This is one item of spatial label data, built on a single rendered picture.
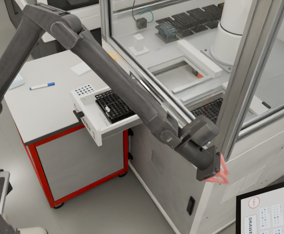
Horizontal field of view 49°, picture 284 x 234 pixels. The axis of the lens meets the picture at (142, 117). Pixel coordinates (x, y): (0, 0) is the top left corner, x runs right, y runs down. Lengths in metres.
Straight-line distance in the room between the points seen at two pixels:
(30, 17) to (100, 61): 0.20
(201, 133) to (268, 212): 0.34
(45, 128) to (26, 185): 0.83
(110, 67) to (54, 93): 1.00
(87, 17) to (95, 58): 1.35
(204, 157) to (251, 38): 0.34
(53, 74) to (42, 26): 1.10
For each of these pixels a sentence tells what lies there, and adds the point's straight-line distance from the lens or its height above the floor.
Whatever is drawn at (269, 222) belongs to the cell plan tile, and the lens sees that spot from 1.02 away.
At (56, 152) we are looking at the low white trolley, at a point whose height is 0.58.
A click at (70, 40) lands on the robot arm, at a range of 0.78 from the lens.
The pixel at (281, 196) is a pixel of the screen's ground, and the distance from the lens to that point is 1.04.
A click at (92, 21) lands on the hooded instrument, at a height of 0.87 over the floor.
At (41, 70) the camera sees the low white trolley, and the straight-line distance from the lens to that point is 1.95.
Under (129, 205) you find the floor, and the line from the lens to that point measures 2.16.
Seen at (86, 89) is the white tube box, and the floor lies 0.80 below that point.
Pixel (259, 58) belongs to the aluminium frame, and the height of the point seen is 1.43.
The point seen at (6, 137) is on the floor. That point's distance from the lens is 2.68.
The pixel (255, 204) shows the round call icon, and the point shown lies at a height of 1.02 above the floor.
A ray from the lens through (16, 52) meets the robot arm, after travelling 0.88.
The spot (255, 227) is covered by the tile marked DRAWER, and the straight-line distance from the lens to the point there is 1.04.
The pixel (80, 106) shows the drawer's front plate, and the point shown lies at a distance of 1.42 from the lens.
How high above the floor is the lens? 1.90
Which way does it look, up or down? 46 degrees down
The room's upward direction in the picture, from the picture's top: 2 degrees clockwise
